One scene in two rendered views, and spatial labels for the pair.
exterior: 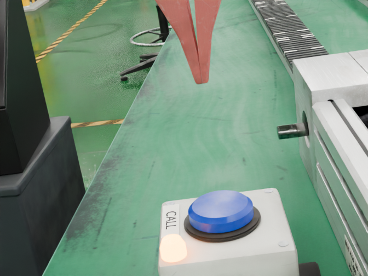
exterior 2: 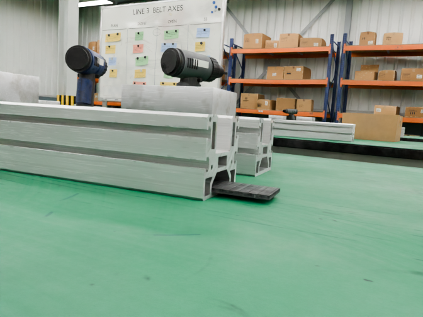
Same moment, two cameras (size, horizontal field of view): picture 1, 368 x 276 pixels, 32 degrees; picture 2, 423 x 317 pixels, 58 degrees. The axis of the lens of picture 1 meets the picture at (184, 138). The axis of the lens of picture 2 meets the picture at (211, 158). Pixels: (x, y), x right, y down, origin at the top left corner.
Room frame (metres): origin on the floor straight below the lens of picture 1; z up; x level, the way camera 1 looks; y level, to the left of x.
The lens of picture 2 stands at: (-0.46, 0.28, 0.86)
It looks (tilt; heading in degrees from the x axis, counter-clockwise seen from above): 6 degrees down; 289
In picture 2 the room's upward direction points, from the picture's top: 4 degrees clockwise
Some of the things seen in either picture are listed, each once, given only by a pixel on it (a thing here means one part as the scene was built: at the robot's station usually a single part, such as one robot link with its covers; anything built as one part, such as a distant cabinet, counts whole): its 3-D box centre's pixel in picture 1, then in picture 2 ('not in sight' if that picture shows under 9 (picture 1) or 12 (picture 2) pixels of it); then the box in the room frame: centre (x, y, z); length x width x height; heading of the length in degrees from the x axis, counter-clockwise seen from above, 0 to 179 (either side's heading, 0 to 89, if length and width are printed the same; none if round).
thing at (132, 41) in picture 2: not in sight; (155, 100); (1.38, -3.26, 0.97); 1.50 x 0.50 x 1.95; 170
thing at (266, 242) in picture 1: (240, 259); not in sight; (0.35, -0.02, 0.81); 0.10 x 0.08 x 0.06; 87
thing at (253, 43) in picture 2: not in sight; (279, 93); (1.26, -10.30, 1.58); 2.83 x 0.98 x 3.15; 170
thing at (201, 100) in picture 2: not in sight; (180, 109); (-0.20, -0.31, 0.87); 0.16 x 0.11 x 0.07; 177
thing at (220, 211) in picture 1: (221, 216); not in sight; (0.35, -0.02, 0.84); 0.04 x 0.04 x 0.02
